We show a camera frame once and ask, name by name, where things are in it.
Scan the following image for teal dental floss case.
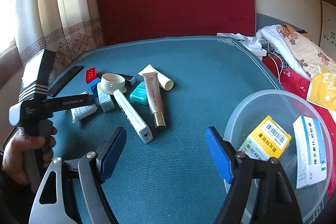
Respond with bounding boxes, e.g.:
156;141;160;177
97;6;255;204
129;82;149;105

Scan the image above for red floral bedspread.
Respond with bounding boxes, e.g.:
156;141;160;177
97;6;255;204
262;56;336;198

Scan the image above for black phone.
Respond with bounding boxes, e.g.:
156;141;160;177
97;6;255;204
47;65;84;97

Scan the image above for grey blue headboard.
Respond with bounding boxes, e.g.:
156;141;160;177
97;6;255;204
256;13;279;31

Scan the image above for clear plastic bowl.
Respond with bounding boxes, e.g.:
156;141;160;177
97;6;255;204
223;90;334;224

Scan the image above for white blue medicine box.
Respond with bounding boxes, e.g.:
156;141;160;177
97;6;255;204
293;115;327;189

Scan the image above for floral checked quilt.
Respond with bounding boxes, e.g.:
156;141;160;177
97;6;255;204
259;24;336;80

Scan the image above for black silver lipstick case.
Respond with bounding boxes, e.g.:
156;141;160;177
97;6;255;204
110;72;135;86

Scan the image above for blue toy brick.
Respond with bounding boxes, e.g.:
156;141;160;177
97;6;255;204
88;80;101;96

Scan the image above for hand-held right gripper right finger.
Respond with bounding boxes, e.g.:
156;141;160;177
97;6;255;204
205;126;303;224

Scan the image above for person's left hand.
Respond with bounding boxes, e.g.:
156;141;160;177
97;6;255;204
3;126;57;185

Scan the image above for white crumpled tissues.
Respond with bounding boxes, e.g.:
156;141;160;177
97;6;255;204
241;35;263;51

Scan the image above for wardrobe with sliding doors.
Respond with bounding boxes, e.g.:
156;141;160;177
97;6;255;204
316;0;336;48

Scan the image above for white remote control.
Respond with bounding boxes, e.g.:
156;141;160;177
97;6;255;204
113;89;153;144

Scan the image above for yellow medicine box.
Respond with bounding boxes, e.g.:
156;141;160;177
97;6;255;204
238;115;292;161

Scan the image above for white tube cream cap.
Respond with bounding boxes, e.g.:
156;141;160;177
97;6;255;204
138;64;174;91

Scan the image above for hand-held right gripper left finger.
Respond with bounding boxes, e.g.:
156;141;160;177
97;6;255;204
30;126;127;224

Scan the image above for small white teal carton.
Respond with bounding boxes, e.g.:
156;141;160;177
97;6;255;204
98;88;115;112

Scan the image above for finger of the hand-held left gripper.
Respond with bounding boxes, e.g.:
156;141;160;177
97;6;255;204
84;94;95;110

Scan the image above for red toy brick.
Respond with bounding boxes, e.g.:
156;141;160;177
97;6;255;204
85;68;98;84

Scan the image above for teal mat covered desktop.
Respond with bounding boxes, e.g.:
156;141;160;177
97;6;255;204
47;35;328;224

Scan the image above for white bedside cabinet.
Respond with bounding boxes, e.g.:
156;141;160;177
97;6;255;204
217;32;268;56

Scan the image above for white charging cable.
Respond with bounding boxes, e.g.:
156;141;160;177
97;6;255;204
270;52;284;77

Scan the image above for white printed ointment tube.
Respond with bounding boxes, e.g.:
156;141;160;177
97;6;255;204
71;105;98;123

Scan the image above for beige cosmetic tube gold cap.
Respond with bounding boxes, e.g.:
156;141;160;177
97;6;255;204
142;71;167;131

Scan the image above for beige patterned curtain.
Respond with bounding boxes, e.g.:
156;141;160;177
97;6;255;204
10;0;104;67

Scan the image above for yellow towel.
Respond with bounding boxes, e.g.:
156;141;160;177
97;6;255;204
307;67;336;109

